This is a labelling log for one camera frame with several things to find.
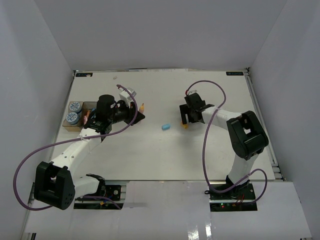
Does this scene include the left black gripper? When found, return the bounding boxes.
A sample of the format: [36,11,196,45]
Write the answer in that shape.
[108,99,146,126]

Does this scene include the orange pink highlighter pen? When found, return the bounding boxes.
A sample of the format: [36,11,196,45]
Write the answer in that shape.
[139,103,145,114]

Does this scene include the yellow highlighter cap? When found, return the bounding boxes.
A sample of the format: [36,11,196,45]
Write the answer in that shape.
[181,123,188,129]

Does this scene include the pink correction tape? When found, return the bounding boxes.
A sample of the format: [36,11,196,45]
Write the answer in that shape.
[83,115,88,125]

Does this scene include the blue cleaning gel jar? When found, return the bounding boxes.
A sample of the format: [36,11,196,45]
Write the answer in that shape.
[68,101,82,114]
[65,112,80,125]

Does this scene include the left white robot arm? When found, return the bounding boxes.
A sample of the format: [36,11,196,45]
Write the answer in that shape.
[34,88,145,210]

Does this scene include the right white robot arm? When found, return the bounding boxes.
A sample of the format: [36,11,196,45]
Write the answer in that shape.
[179,92,269,200]

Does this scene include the blue highlighter cap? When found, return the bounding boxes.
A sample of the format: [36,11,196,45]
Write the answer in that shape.
[161,123,171,131]

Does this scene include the clear compartment organizer tray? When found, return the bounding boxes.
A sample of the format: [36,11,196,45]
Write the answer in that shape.
[62,101,112,136]

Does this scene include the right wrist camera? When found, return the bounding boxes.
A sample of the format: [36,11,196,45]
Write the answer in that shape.
[185,90,198,96]

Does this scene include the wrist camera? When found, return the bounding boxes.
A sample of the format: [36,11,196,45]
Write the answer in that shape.
[119,87,137,106]
[185,90,198,96]

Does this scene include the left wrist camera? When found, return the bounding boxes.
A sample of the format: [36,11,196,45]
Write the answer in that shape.
[119,87,137,106]

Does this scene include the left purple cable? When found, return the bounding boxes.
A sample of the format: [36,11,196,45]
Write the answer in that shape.
[12,84,138,211]

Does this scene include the purple cable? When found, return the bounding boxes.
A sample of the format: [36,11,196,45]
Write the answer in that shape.
[12,84,138,211]
[186,79,268,203]

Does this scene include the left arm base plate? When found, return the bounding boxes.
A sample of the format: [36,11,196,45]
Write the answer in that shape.
[76,183,123,204]

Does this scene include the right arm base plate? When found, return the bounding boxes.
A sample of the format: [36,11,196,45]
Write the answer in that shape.
[204,183,258,213]

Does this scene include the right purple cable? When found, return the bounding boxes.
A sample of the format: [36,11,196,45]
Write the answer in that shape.
[186,79,268,203]

